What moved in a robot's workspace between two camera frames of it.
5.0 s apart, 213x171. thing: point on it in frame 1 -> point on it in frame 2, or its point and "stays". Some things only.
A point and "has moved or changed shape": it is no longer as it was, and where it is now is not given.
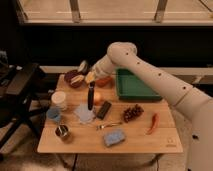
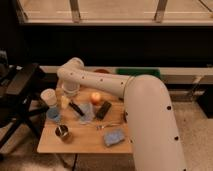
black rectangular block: (101, 114) stays
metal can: (62, 130) stays
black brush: (91, 95) -> (76, 108)
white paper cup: (59, 100) has moved or changed shape
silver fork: (102, 126) stays
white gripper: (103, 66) -> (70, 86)
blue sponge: (113, 136) stays
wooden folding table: (87, 116) stays
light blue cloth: (84, 114) stays
